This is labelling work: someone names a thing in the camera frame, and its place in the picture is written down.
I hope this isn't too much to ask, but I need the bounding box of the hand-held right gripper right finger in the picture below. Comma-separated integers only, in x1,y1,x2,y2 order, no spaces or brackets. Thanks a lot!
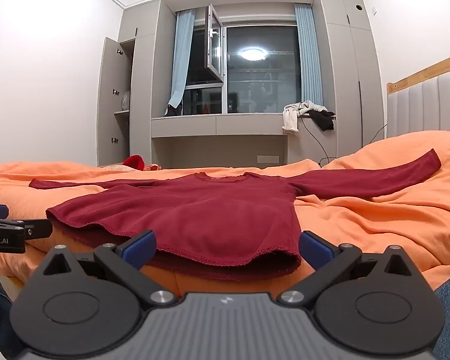
277,230,415,307

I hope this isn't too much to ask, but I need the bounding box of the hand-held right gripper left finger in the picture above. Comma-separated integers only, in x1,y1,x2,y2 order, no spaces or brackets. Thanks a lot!
40,229,178,308

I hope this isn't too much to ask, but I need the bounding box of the dark red long-sleeve shirt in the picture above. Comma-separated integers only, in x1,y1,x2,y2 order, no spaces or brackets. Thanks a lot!
29,149,442,282

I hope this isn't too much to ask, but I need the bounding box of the orange bed blanket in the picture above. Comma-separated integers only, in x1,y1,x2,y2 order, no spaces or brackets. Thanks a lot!
0,130,450,297

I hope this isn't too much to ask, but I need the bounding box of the red knitted hat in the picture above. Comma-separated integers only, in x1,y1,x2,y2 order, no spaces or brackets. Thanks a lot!
122,154,145,171

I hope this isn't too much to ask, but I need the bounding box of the black cloth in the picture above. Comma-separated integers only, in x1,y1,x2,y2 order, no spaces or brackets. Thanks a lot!
308,109,336,132

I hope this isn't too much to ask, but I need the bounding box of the white cloth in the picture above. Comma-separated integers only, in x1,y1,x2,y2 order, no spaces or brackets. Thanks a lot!
282,100,325,134

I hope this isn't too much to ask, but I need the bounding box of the grey window bench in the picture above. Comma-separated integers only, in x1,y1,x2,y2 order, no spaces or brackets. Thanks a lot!
151,114,336,166

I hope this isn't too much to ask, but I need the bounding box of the grey built-in wardrobe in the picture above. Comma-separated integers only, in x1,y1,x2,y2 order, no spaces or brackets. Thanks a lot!
97,0,383,169

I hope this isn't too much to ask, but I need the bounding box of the grey padded wooden headboard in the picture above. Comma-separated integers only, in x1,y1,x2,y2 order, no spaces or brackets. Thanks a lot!
386,50,450,139

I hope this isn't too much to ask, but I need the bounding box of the large window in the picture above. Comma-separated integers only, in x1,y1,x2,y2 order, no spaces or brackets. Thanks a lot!
185,24,300,115

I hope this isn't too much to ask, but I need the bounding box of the blue pleated curtain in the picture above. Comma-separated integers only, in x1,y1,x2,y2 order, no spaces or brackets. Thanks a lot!
294,3,325,106

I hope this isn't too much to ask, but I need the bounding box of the light blue sheer curtain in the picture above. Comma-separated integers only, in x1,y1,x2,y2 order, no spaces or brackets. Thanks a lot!
168,7,195,109

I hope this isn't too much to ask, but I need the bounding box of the open window sash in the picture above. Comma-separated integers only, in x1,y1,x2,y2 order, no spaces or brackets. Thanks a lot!
204,4,226,83

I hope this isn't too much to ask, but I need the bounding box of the black cable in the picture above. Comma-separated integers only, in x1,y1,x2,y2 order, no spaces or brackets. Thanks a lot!
299,117,388,167

